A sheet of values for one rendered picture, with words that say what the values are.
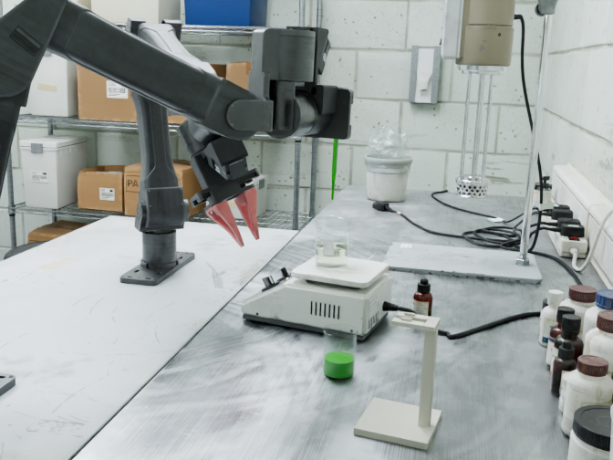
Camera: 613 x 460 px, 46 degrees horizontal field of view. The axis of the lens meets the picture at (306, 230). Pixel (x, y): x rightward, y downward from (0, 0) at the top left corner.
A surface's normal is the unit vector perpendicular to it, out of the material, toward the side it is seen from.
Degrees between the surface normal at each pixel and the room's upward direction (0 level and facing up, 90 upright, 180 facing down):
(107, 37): 89
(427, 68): 90
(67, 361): 0
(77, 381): 0
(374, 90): 90
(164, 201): 73
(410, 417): 0
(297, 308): 90
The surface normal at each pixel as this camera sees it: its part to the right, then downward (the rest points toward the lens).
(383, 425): 0.04, -0.97
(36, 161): -0.17, 0.26
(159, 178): 0.44, -0.08
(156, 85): 0.36, 0.25
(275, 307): -0.39, 0.19
